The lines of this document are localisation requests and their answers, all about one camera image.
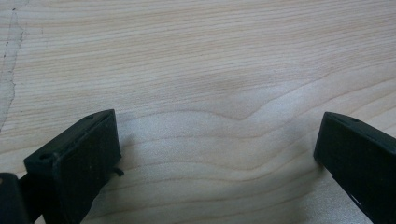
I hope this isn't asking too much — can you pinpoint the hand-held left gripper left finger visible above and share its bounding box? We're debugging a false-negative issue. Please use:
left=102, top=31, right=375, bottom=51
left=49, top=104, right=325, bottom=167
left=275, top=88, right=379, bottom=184
left=19, top=108, right=125, bottom=224

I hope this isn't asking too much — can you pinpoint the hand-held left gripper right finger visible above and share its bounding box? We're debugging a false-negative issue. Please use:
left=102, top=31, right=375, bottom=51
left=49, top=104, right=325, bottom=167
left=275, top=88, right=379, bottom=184
left=313, top=111, right=396, bottom=224

